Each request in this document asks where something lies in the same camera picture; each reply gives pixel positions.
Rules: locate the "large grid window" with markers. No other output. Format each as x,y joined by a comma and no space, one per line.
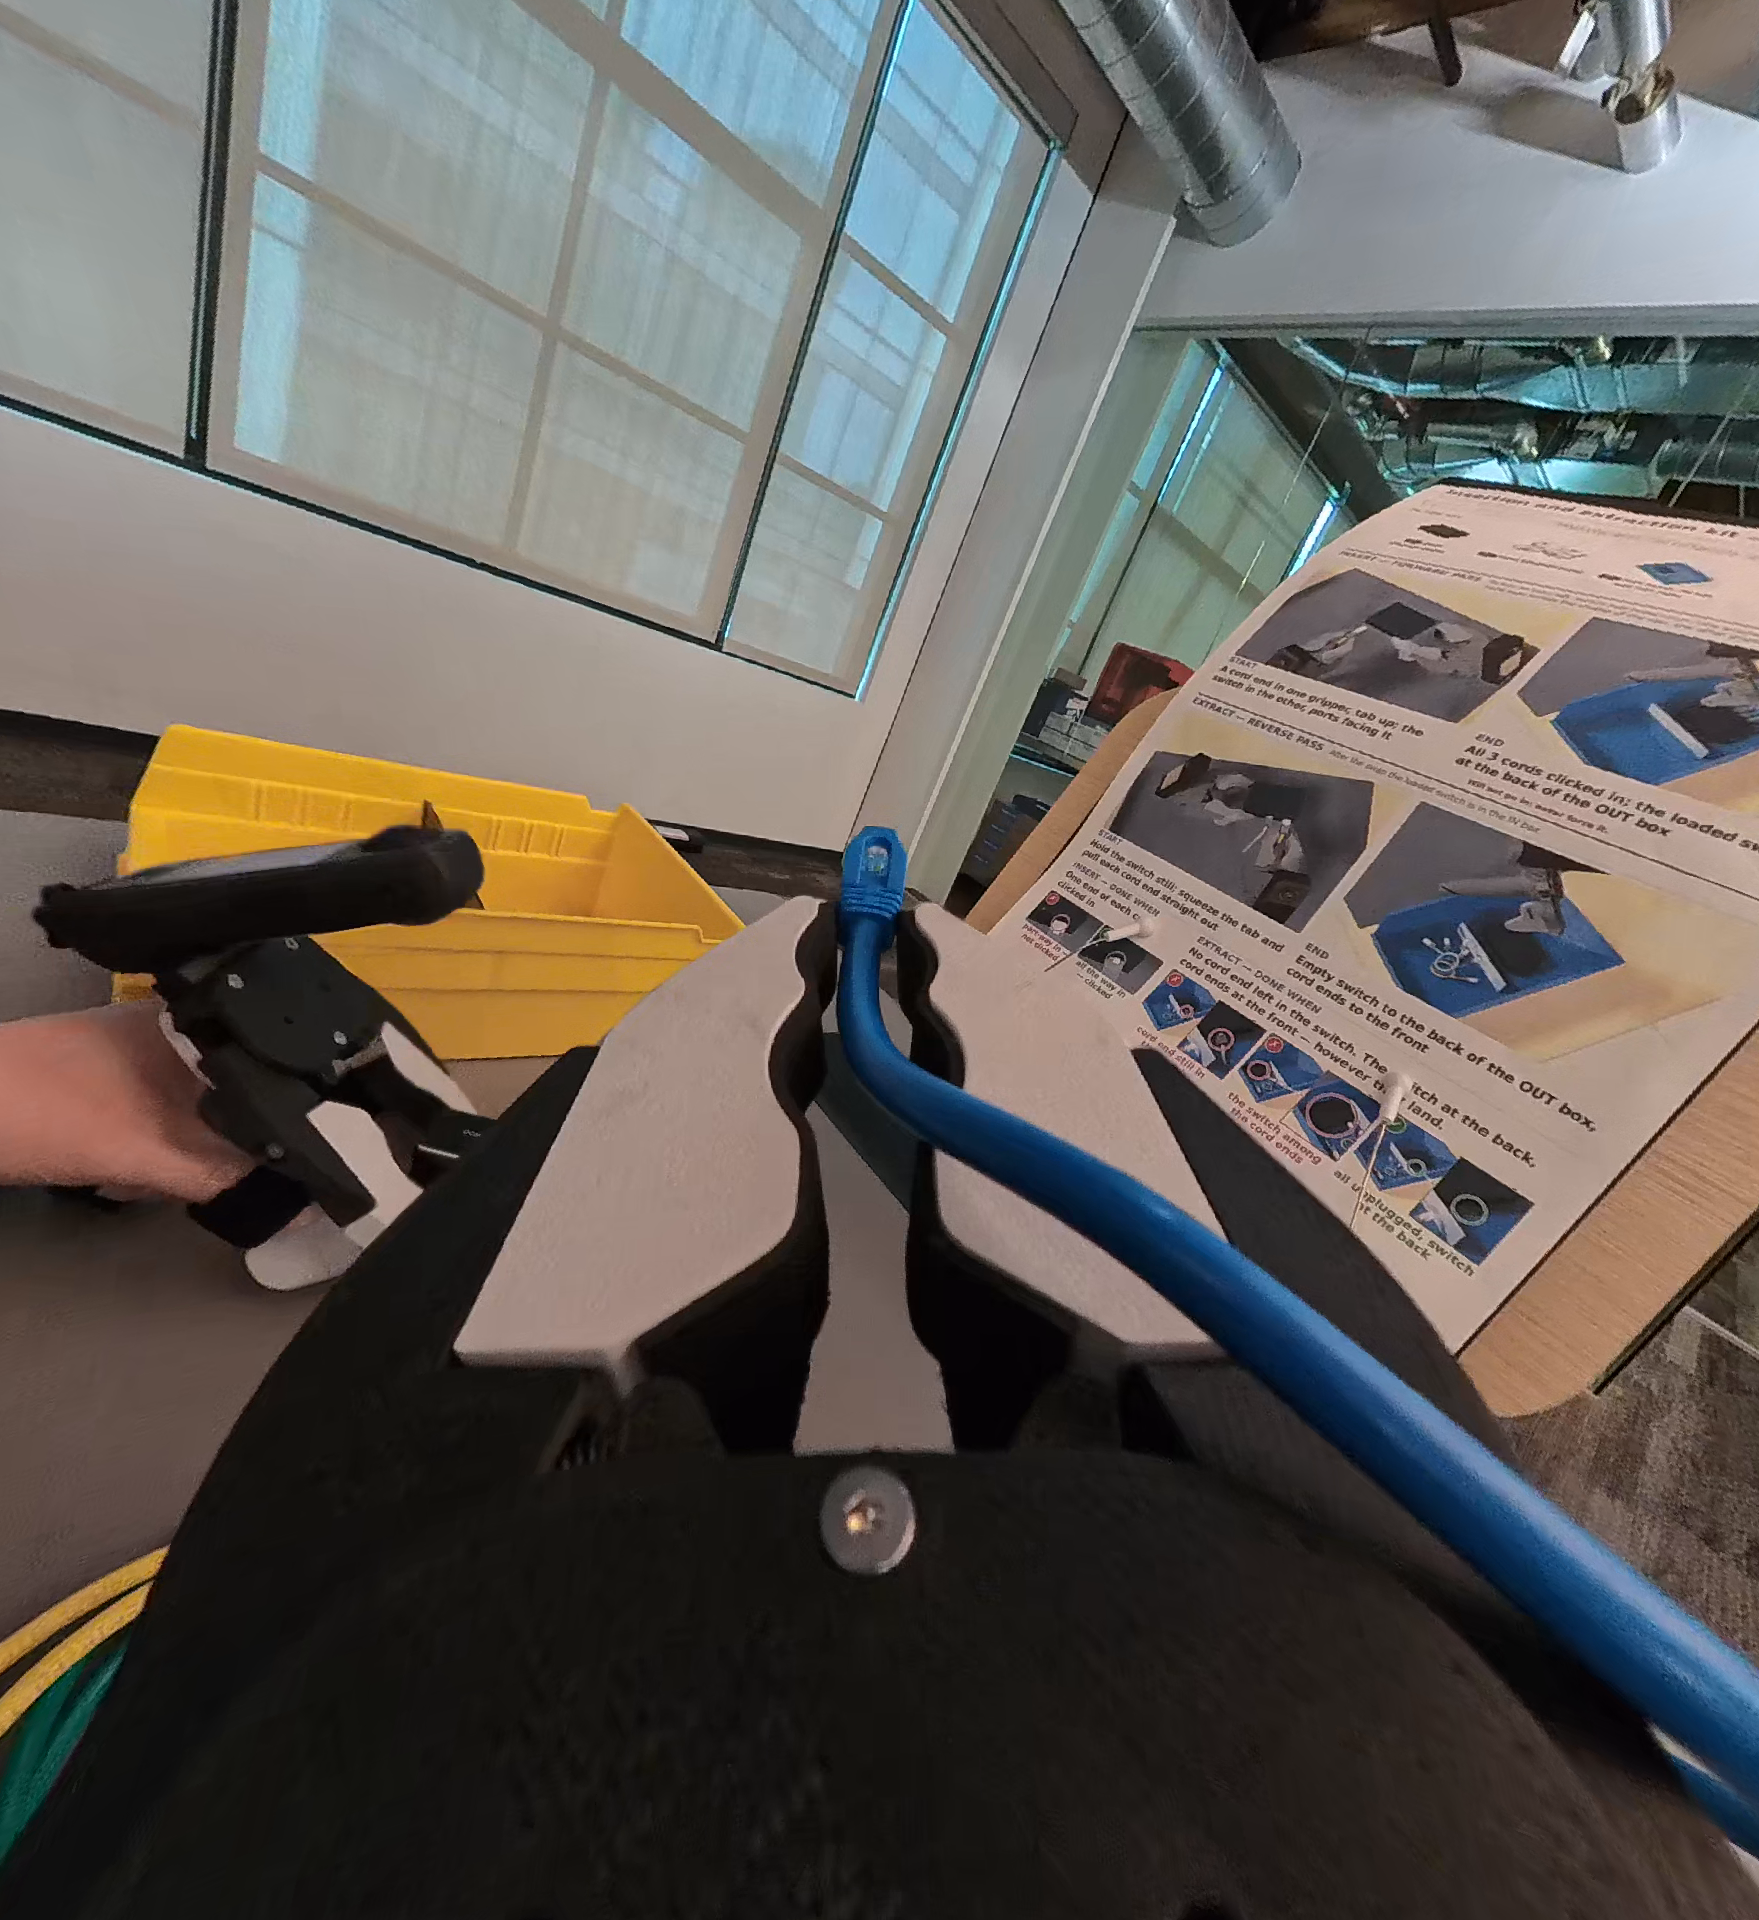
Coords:
518,301

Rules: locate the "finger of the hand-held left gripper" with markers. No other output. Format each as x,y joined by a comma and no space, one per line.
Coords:
422,1078

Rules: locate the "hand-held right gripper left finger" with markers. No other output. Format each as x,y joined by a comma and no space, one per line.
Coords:
655,1170

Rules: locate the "wooden backing board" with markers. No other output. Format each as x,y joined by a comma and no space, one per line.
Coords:
1645,1276

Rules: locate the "person's left hand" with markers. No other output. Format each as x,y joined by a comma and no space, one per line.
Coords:
54,1104

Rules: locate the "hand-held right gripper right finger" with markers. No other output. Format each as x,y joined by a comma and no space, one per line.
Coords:
1073,1201

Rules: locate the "printed instruction sheet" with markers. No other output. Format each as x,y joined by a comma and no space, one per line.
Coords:
1570,781

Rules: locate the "red storage box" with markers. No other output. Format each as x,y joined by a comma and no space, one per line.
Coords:
1133,683

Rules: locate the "yellow plastic bin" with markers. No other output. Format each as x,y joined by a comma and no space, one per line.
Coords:
550,931

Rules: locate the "silver air duct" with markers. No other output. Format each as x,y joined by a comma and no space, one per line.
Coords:
1209,119

